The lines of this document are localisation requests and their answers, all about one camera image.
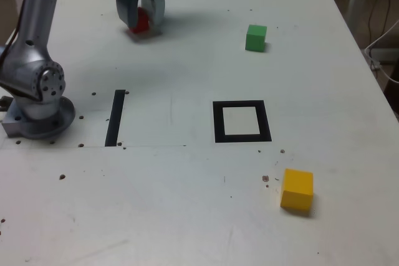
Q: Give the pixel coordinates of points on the yellow cube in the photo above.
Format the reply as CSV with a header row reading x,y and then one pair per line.
x,y
296,188

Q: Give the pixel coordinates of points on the red cube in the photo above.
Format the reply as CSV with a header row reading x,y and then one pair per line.
x,y
142,24

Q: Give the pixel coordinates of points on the black tape strip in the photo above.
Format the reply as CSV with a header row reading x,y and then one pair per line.
x,y
114,116

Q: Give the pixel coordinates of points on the green cube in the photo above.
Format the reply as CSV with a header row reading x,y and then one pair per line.
x,y
255,38

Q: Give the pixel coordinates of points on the black tape square outline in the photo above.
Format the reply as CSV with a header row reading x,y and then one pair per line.
x,y
218,122

